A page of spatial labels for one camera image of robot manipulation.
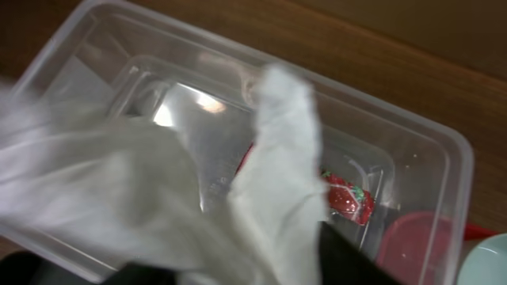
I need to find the green bowl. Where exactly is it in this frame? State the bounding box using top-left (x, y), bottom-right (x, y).
top-left (456, 234), bottom-right (506, 285)

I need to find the red strawberry wrapper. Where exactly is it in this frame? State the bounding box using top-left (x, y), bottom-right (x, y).
top-left (227, 137), bottom-right (374, 230)

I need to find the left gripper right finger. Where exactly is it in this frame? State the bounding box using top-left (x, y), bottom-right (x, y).
top-left (318, 222), bottom-right (400, 285)

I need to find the red serving tray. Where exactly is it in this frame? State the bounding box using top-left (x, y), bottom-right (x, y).
top-left (374, 211), bottom-right (500, 285)

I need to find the white napkin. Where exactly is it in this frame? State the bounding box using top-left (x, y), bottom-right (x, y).
top-left (1, 65), bottom-right (328, 284)

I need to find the black tray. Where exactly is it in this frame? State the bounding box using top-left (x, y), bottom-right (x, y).
top-left (1, 251), bottom-right (94, 285)

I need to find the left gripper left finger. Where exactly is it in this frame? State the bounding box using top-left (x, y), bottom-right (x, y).
top-left (101, 263), bottom-right (177, 285)

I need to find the clear plastic bin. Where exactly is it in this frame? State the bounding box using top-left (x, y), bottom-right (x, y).
top-left (11, 1), bottom-right (474, 284)

